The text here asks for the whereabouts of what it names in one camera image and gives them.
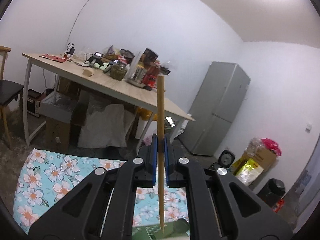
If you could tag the black trash bin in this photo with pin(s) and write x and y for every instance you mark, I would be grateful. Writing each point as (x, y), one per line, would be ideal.
(272, 192)

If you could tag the floral turquoise tablecloth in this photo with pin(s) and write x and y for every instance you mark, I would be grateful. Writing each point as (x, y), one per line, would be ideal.
(47, 176)

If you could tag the clutter pile on desk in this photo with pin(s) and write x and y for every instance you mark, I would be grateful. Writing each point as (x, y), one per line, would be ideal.
(141, 70)

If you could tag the green perforated utensil holder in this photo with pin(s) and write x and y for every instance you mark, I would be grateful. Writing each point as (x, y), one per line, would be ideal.
(174, 229)

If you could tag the wooden chair black seat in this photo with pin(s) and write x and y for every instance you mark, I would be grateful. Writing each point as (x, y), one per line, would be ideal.
(9, 91)

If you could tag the grey sack under desk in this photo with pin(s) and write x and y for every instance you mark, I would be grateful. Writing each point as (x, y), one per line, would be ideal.
(106, 124)

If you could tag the black rice cooker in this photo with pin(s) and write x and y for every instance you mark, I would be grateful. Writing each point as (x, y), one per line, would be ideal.
(225, 160)

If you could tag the grey refrigerator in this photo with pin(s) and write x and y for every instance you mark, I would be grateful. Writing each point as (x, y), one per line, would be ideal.
(215, 108)

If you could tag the bamboo chopstick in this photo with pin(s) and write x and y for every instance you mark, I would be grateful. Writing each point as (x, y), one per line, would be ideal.
(160, 149)

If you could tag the yellow green bag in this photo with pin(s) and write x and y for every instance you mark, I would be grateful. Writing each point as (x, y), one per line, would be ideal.
(246, 170)

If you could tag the wooden desk white legs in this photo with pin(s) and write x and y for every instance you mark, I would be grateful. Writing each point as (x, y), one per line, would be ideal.
(98, 81)

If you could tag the cardboard box with bags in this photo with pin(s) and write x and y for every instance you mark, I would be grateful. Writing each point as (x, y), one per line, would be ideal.
(263, 151)

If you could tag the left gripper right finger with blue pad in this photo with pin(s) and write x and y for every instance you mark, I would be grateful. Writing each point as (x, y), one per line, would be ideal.
(167, 159)

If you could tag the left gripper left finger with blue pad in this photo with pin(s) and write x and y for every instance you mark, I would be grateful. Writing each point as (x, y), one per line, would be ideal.
(154, 146)

